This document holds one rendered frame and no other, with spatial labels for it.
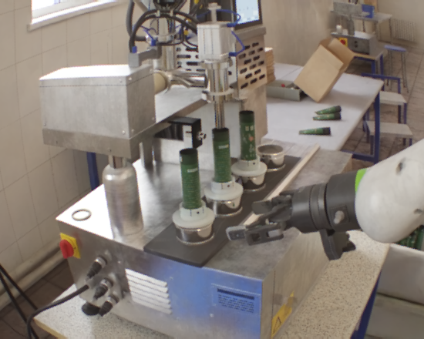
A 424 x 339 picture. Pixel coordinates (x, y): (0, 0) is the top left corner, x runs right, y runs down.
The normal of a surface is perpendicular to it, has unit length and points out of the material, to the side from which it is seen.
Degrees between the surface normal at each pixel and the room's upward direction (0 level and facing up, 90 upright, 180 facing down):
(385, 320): 96
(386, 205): 67
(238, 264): 0
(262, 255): 0
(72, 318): 0
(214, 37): 90
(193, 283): 90
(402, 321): 96
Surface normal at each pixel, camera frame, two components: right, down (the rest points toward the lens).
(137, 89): 0.88, 0.16
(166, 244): -0.05, -0.91
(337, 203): -0.58, -0.05
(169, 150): -0.48, 0.39
